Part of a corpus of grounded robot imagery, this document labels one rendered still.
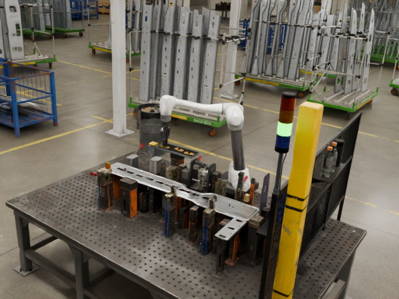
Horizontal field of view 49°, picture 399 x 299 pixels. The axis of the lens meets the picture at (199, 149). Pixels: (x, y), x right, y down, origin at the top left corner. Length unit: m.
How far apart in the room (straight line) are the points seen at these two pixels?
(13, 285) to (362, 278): 3.15
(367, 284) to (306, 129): 2.52
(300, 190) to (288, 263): 0.46
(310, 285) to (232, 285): 0.52
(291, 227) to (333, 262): 0.98
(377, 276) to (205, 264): 2.03
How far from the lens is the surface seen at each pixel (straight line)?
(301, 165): 2.31
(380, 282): 4.59
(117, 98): 7.30
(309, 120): 2.22
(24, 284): 4.24
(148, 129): 6.36
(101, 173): 3.59
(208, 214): 3.06
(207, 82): 7.74
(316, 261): 3.36
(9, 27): 12.04
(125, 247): 3.31
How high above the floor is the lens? 2.57
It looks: 22 degrees down
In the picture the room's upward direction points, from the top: 3 degrees clockwise
